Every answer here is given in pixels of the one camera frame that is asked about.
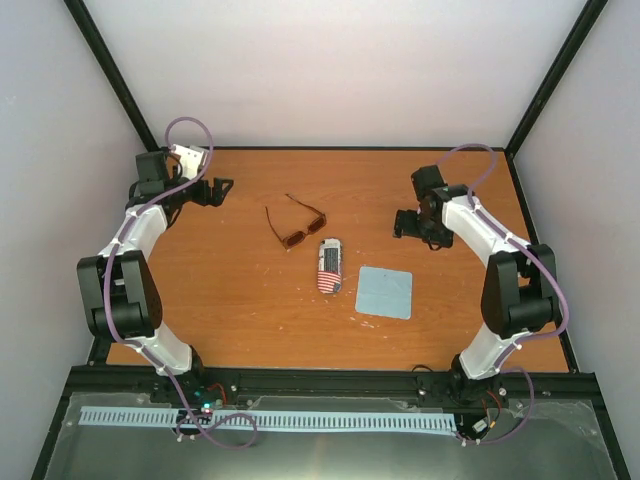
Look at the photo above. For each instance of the blue cleaning cloth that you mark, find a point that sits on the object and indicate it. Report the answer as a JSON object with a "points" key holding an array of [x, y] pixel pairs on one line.
{"points": [[384, 292]]}

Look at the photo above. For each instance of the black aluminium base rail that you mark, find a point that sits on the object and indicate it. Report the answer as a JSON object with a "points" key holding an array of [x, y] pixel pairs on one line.
{"points": [[239, 385]]}

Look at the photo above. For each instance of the flag pattern glasses case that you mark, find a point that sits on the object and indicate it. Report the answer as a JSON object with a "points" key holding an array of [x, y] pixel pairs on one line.
{"points": [[329, 270]]}

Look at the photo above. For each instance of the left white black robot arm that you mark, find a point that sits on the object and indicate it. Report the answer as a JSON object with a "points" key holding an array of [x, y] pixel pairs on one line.
{"points": [[121, 301]]}

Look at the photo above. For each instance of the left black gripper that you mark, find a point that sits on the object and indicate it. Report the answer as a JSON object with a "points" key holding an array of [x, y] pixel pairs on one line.
{"points": [[201, 196]]}

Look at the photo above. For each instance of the light blue slotted cable duct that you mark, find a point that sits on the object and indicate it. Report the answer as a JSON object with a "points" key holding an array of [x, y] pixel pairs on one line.
{"points": [[278, 421]]}

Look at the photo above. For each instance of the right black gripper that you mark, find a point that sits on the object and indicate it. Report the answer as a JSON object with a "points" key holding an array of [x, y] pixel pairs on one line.
{"points": [[402, 218]]}

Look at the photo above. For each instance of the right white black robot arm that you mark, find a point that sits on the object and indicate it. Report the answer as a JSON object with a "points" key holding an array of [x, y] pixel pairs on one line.
{"points": [[519, 296]]}

